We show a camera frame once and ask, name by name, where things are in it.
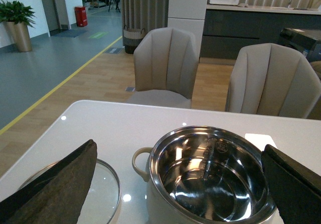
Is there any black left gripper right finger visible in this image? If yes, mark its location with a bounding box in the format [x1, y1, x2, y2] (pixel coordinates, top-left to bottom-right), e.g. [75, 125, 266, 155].
[261, 145, 320, 223]

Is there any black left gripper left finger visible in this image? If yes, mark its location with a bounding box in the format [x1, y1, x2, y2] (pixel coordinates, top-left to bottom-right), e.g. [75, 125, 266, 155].
[1, 140, 97, 223]

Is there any glass pot lid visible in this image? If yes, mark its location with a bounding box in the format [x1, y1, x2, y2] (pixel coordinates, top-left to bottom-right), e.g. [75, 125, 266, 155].
[17, 158, 122, 224]

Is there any white electric cooking pot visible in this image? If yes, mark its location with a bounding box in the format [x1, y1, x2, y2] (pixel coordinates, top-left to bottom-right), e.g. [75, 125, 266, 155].
[133, 126, 276, 223]

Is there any beige chair right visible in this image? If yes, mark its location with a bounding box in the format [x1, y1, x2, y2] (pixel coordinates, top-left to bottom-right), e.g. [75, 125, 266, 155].
[225, 43, 320, 119]

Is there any beige chair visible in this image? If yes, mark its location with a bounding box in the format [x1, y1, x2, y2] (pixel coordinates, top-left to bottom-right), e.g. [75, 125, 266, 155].
[127, 27, 199, 108]
[225, 43, 320, 119]

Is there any brown leather sofa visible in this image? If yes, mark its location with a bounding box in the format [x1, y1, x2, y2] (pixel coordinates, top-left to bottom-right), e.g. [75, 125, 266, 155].
[310, 61, 321, 79]

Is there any blue floor mat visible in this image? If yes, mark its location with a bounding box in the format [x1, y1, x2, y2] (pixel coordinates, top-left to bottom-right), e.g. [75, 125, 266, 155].
[54, 29, 87, 38]

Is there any beige chair left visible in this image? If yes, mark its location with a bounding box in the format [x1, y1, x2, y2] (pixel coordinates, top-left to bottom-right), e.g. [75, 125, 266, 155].
[127, 27, 199, 108]

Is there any woven laundry basket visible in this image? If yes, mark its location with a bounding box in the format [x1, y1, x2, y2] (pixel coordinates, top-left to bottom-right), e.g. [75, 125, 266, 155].
[123, 25, 146, 54]

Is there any dark kitchen counter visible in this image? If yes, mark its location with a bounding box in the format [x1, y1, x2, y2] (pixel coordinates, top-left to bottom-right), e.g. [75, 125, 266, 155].
[200, 6, 320, 59]

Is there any potted green plant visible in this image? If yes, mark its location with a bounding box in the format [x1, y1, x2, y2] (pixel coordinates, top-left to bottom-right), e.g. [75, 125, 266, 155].
[1, 0, 35, 52]

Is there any red fire extinguisher box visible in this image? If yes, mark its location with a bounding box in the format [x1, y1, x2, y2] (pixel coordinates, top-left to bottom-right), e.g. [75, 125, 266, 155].
[74, 6, 88, 27]

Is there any grey curtain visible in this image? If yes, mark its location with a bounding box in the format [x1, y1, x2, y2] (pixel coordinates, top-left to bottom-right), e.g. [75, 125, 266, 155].
[120, 0, 169, 32]

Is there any white tall cabinet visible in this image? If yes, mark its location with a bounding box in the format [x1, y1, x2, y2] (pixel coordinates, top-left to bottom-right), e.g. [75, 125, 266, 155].
[168, 0, 207, 54]

